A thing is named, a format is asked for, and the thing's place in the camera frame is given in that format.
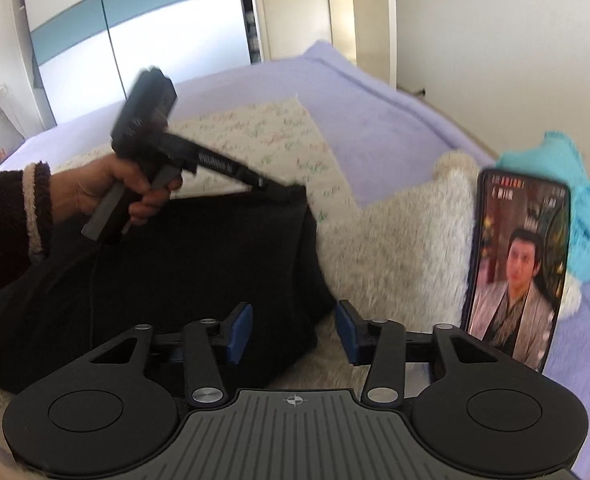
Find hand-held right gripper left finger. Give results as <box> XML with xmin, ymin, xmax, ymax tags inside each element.
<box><xmin>89</xmin><ymin>302</ymin><xmax>254</xmax><ymax>407</ymax></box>

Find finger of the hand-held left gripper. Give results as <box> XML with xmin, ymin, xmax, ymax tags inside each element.
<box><xmin>245</xmin><ymin>171</ymin><xmax>309</xmax><ymax>206</ymax></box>

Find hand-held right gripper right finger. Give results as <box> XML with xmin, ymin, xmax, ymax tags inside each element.
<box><xmin>335</xmin><ymin>299</ymin><xmax>513</xmax><ymax>405</ymax></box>

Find black pants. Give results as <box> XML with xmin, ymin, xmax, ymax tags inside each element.
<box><xmin>0</xmin><ymin>185</ymin><xmax>337</xmax><ymax>396</ymax></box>

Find person's left hand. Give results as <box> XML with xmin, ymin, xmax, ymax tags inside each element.
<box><xmin>50</xmin><ymin>152</ymin><xmax>183</xmax><ymax>226</ymax></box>

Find floral bed sheet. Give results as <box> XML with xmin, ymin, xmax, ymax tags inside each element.
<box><xmin>0</xmin><ymin>95</ymin><xmax>362</xmax><ymax>441</ymax></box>

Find white and teal wardrobe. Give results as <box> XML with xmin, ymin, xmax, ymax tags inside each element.
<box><xmin>10</xmin><ymin>0</ymin><xmax>256</xmax><ymax>126</ymax></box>

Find cream fluffy plush blanket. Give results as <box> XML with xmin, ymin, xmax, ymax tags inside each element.
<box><xmin>317</xmin><ymin>152</ymin><xmax>583</xmax><ymax>387</ymax></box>

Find cream hallway door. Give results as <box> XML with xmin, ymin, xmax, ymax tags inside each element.
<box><xmin>325</xmin><ymin>0</ymin><xmax>358</xmax><ymax>67</ymax></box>

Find cream room door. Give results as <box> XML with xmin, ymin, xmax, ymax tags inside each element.
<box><xmin>347</xmin><ymin>0</ymin><xmax>402</xmax><ymax>92</ymax></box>

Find black smartphone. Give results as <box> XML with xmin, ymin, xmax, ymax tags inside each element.
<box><xmin>462</xmin><ymin>167</ymin><xmax>572</xmax><ymax>373</ymax></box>

